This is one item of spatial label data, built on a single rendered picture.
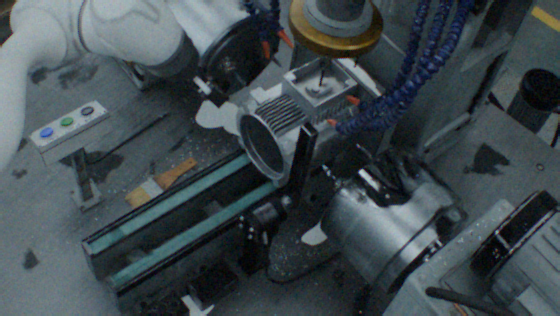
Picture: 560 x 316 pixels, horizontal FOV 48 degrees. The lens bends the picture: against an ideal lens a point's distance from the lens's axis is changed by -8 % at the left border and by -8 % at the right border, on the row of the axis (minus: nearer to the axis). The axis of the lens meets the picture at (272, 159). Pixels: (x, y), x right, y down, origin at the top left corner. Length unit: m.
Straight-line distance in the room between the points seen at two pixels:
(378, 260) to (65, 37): 0.68
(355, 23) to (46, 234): 0.85
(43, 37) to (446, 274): 0.78
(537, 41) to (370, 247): 2.48
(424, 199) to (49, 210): 0.87
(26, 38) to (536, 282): 0.86
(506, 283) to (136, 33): 0.69
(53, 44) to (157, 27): 0.17
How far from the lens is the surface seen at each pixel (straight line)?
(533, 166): 1.92
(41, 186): 1.67
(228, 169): 1.52
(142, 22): 0.97
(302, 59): 1.55
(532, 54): 3.52
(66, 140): 1.40
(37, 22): 1.05
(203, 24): 1.49
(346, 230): 1.29
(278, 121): 1.37
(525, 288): 1.07
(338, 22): 1.23
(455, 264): 1.22
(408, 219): 1.24
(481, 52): 1.52
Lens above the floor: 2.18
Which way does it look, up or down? 55 degrees down
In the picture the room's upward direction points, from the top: 11 degrees clockwise
